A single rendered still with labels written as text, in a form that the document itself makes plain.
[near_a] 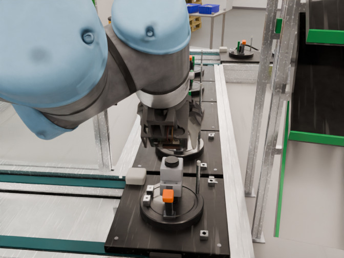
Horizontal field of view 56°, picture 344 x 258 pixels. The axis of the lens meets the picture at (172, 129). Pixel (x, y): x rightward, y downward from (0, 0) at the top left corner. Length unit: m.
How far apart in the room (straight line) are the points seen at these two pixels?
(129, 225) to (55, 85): 0.55
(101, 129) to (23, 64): 0.65
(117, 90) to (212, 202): 0.48
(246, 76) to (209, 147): 0.93
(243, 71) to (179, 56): 1.48
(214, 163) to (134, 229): 0.31
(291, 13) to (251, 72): 1.23
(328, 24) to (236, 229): 0.42
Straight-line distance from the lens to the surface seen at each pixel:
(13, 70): 0.18
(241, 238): 0.71
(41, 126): 0.33
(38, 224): 0.84
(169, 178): 0.67
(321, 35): 0.52
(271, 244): 0.85
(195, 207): 0.72
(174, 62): 0.35
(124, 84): 0.33
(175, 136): 0.48
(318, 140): 0.58
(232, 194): 0.81
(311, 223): 0.69
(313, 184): 0.70
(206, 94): 1.35
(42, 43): 0.18
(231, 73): 1.82
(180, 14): 0.32
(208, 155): 0.92
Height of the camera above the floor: 1.45
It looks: 27 degrees down
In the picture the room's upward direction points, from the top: straight up
